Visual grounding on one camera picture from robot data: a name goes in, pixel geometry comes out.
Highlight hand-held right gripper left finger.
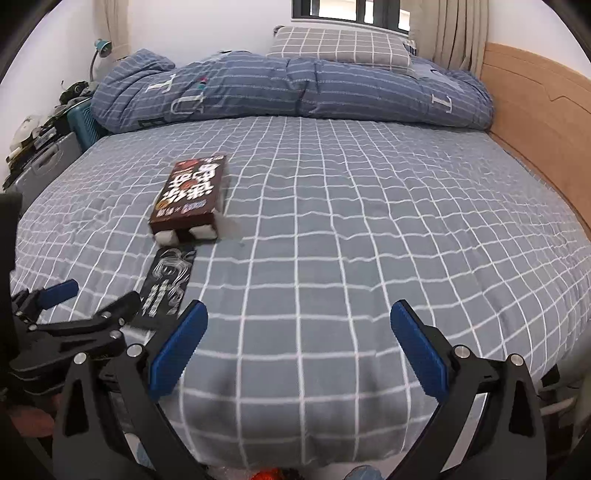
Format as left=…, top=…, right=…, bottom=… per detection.
left=52, top=300, right=209, bottom=480

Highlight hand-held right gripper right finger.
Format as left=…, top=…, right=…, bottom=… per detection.
left=390, top=300, right=548, bottom=480

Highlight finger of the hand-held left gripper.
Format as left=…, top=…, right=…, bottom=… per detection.
left=11, top=278, right=79, bottom=320
left=28, top=291, right=141, bottom=343

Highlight black printed packet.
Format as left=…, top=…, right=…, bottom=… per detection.
left=134, top=247, right=197, bottom=330

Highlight grey suitcase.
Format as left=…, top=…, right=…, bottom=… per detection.
left=4, top=133, right=84, bottom=217

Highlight grey checked bed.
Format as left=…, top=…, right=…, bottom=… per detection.
left=9, top=115, right=591, bottom=472

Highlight blue fluffy slipper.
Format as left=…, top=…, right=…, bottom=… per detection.
left=344, top=465, right=384, bottom=480

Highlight brown printed cardboard box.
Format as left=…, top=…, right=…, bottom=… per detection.
left=148, top=154, right=243, bottom=245

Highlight white plastic item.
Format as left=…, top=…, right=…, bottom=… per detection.
left=9, top=114, right=40, bottom=153

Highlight teal suitcase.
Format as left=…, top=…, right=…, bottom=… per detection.
left=67, top=99, right=109, bottom=153

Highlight pile of dark gadgets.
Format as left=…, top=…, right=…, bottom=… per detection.
left=4, top=80, right=100, bottom=185

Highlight blue desk lamp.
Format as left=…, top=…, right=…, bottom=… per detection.
left=89, top=38, right=114, bottom=84

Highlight wooden headboard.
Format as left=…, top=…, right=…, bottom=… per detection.
left=480, top=41, right=591, bottom=217

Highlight blue striped quilt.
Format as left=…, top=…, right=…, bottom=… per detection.
left=90, top=48, right=495, bottom=132

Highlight beige curtain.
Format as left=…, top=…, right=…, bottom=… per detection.
left=409, top=0, right=490, bottom=77
left=93, top=0, right=132, bottom=63

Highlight grey checked pillow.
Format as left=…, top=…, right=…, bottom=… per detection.
left=267, top=25, right=411, bottom=73

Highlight dark framed window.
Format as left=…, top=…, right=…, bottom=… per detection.
left=291, top=0, right=411, bottom=35

